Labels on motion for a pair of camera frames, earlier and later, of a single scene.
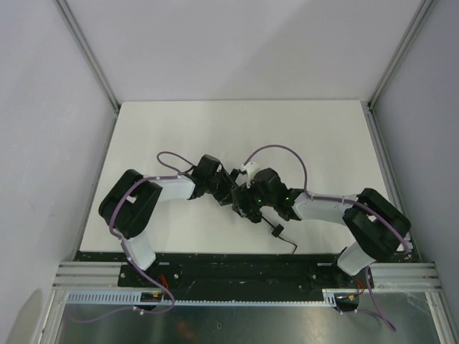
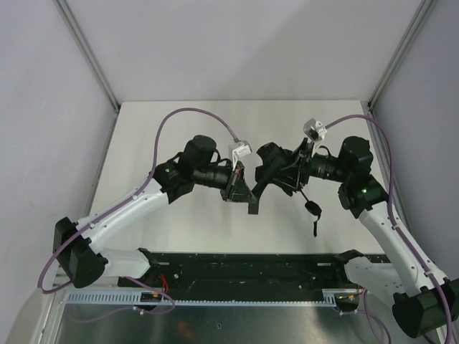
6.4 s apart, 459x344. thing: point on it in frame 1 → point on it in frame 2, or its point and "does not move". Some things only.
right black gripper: [242, 202] → [301, 168]
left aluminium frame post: [89, 59] does not move
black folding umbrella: [271, 190] → [282, 167]
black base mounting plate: [233, 272] does not move
